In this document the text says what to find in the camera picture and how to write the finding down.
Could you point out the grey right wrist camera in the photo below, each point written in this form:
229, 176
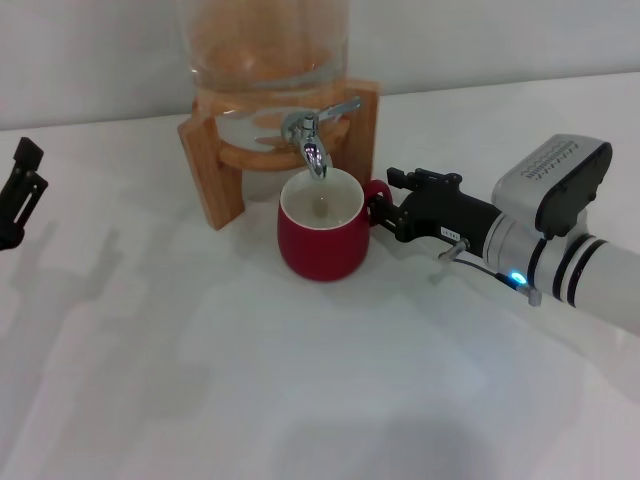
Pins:
550, 170

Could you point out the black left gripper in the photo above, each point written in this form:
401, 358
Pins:
10, 239

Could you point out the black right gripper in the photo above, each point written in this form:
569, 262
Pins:
450, 215

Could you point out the red ceramic mug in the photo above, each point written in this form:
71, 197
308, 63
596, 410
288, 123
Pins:
320, 250

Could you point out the chrome faucet tap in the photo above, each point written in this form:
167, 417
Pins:
315, 155

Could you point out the wooden dispenser stand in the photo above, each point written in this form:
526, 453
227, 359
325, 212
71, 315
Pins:
207, 170

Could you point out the glass dispenser jar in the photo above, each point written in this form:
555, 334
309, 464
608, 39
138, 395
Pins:
265, 50

